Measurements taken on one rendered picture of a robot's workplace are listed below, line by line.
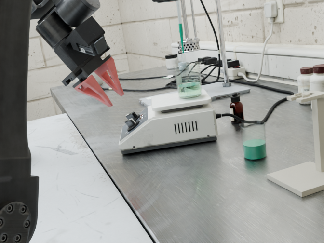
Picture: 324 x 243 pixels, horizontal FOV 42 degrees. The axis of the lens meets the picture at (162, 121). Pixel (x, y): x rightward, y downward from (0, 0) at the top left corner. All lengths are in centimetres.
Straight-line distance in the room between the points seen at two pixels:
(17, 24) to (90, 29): 38
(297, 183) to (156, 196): 20
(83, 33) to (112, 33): 254
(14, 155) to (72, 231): 25
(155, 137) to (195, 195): 24
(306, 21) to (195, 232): 88
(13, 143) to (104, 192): 34
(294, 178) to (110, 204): 27
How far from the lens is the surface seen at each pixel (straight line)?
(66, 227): 62
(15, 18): 39
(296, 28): 134
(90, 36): 75
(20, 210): 37
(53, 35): 83
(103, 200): 67
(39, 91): 324
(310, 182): 63
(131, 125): 87
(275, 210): 57
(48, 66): 323
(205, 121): 84
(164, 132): 84
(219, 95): 124
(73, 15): 80
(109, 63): 83
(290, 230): 53
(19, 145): 38
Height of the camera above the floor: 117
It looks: 14 degrees down
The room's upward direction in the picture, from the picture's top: 9 degrees counter-clockwise
